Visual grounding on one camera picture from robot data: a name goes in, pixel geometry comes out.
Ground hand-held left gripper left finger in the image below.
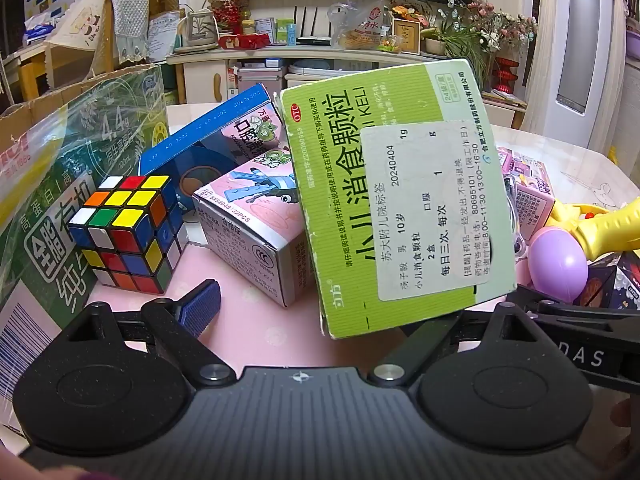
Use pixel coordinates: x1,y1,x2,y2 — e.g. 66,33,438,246
60,279,238,386

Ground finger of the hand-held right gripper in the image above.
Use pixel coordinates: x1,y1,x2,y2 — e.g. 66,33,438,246
506,284,640,332

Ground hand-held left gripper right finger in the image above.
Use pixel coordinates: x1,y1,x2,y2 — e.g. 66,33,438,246
369,301,538,386

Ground pink robot toy box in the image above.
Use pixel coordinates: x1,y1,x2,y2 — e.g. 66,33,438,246
192,147,321,308

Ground colourful puzzle cube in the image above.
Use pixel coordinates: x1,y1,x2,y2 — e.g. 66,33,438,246
67,175,188,295

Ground pink oven toy box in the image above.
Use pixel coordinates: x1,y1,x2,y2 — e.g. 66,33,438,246
495,147,556,241

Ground green medicine box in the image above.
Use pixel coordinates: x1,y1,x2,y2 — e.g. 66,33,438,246
279,58,518,339

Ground printed cardboard box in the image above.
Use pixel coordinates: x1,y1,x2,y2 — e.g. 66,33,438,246
0,62,171,441

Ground person's right hand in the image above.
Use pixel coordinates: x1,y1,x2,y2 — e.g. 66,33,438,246
612,399,640,431

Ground dark patterned box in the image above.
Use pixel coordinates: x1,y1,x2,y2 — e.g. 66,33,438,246
572,250,640,311

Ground purple plastic egg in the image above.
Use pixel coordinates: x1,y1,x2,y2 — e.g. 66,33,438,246
529,226,590,297

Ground yellow plastic toy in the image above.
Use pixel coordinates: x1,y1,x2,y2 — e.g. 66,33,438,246
545,195,640,261

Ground blue carton box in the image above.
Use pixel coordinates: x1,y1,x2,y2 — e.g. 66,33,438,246
139,83,282,211

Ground cream television cabinet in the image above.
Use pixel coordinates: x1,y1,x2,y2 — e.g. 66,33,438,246
167,47,528,128

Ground pink storage case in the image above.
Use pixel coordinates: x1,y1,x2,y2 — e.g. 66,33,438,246
235,62,288,98

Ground red vase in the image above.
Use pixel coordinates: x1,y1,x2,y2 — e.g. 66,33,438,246
492,57,521,95

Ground flat red box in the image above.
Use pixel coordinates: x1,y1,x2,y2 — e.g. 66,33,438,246
218,34,271,50

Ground white tower air conditioner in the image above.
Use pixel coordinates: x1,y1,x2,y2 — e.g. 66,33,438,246
530,0,631,156

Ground leaning paper certificate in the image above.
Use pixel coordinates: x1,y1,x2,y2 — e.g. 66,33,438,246
147,10,181,56

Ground potted plant with flowers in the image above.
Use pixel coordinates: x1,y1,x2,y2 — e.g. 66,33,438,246
425,0,538,91

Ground black router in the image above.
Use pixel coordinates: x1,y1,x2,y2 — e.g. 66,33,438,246
295,5,333,46

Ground wooden chair with lace cover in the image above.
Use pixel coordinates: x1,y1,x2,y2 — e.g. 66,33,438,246
102,0,151,68

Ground red berry branches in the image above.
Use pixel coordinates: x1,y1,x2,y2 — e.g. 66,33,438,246
206,0,251,36

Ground framed certificate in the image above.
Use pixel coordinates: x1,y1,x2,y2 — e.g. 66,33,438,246
391,17,421,55

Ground clear plastic snack bag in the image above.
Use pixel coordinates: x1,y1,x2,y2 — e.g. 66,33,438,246
327,0,392,51

